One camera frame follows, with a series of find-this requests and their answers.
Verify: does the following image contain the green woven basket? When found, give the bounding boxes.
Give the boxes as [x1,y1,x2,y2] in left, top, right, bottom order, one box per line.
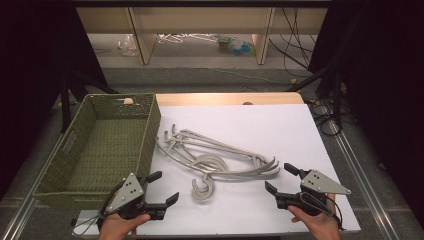
[32,93,162,212]

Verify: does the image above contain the white wire hangers on floor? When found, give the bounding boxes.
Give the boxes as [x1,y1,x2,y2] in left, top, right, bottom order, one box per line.
[157,32,219,44]

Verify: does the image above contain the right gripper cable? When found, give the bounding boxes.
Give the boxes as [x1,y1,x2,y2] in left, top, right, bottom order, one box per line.
[324,194,344,231]

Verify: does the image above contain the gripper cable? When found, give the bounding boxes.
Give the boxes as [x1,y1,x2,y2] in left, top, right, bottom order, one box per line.
[71,186,124,236]
[324,194,344,231]

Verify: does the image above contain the black curtain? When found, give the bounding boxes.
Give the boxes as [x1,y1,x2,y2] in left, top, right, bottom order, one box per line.
[0,0,108,201]
[308,0,424,188]

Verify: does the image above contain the black metal stand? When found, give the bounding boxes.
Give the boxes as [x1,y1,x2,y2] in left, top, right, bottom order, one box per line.
[286,63,344,128]
[59,71,119,134]

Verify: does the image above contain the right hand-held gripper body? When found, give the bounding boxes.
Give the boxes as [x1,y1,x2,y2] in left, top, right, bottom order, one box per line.
[274,168,352,217]

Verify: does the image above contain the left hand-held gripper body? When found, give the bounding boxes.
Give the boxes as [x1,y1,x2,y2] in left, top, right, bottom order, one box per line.
[97,172,167,222]

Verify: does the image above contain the colourful toys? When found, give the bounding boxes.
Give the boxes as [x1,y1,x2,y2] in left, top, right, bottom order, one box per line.
[217,34,256,57]

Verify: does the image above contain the person's right hand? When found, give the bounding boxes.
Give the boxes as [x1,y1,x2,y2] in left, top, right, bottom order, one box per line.
[287,204,343,240]

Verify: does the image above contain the clear plastic bag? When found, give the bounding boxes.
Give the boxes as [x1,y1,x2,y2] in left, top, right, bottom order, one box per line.
[117,34,138,57]

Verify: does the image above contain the black hanging cables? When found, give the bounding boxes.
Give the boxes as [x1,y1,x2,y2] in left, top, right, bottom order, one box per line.
[268,7,318,71]

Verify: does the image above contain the white table sheet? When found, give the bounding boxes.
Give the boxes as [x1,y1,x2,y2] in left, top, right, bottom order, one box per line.
[71,103,362,238]

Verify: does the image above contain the black cable bundle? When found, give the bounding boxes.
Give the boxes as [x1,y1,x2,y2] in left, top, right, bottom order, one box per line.
[308,99,343,137]

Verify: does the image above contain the person's left hand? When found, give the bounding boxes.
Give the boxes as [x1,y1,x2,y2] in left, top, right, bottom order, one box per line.
[98,213,152,240]

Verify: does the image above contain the aluminium frame rail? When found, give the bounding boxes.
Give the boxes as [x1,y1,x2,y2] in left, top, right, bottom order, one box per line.
[0,133,68,240]
[328,119,401,240]

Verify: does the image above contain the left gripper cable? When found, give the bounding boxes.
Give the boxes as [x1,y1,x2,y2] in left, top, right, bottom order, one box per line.
[71,186,124,236]

